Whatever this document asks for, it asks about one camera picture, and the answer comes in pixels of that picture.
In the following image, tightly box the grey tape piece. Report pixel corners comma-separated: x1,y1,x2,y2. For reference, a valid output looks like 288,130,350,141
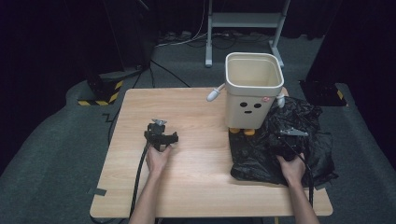
87,187,107,197
314,181,332,191

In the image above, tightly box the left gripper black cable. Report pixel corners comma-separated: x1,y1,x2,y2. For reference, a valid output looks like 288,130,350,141
129,141,151,218

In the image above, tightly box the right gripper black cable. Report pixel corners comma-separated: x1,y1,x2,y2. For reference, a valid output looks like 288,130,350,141
289,144,315,208

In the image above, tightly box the cream trash can with face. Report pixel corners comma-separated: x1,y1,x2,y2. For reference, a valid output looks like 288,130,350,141
205,51,286,137

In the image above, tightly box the person's left hand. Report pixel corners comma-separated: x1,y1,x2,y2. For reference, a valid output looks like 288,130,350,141
145,144,173,179

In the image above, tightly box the black base with yellow mark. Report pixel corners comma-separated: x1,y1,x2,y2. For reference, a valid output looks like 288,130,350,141
299,79,348,107

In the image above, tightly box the black floor cable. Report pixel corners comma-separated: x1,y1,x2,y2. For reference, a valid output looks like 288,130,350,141
149,60,191,89

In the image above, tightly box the person's right hand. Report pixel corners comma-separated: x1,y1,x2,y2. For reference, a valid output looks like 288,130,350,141
276,152,307,189

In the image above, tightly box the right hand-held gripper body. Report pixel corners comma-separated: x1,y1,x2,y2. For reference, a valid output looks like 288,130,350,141
274,127,309,161

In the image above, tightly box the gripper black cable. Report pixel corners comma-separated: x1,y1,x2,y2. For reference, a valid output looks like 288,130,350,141
129,141,151,218
289,144,315,208

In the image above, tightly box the white floor cable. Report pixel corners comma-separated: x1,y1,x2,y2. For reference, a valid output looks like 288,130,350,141
155,0,209,49

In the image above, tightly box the black plastic trash bag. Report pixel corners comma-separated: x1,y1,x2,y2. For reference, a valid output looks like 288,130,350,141
228,95,340,188

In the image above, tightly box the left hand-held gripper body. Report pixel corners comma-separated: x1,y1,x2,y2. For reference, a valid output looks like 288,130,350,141
143,118,171,152

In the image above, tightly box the white metal stand frame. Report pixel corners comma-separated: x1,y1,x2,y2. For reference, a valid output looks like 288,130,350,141
205,0,292,69

